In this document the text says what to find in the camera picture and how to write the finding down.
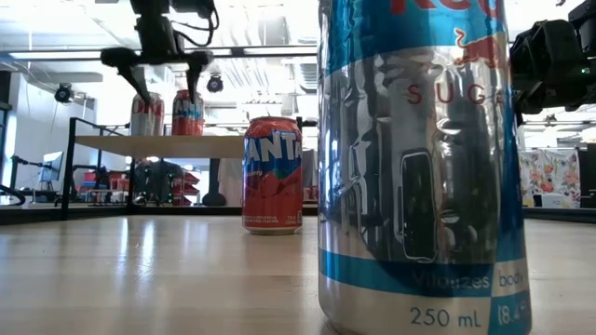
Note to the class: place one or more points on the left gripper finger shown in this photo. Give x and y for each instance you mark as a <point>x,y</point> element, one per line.
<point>125,58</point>
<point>199,60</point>

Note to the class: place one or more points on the red Fanta can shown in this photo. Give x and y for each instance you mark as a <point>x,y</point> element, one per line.
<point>272,186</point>
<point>187,121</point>

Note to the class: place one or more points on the silver Diet Coke can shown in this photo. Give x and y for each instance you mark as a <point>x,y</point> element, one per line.
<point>151,121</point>

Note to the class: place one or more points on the blue silver Red Bull can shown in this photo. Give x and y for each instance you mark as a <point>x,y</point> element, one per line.
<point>419,186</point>

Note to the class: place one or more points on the black round spotlight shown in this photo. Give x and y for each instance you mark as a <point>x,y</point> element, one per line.
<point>63,93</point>
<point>214,84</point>

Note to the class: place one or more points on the floral patterned cloth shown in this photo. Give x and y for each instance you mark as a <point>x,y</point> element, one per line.
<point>549,177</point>

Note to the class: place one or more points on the black monitor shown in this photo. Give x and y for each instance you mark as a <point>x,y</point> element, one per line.
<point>587,177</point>

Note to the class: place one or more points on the red crate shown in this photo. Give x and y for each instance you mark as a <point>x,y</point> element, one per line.
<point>104,179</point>

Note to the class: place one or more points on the white draped cloth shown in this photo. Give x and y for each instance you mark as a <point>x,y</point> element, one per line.
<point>233,181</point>

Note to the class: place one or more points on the red storage bins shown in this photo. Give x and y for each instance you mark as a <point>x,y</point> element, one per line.
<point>186,186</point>

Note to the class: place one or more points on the grey computer monitor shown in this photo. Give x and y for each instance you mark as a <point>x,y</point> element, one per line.
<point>51,167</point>

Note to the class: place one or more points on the black articulated stand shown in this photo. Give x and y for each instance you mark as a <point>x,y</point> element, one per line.
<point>28,163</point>

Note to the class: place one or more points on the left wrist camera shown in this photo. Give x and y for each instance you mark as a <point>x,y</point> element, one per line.
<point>191,7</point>

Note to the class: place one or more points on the black horizontal frame beam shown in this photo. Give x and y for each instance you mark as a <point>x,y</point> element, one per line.
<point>256,51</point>

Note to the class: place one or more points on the wooden shelf black metal frame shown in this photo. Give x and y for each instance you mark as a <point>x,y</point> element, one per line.
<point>163,146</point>

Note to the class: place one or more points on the black aluminium frame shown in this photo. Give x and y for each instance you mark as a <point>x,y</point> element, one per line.
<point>28,216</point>

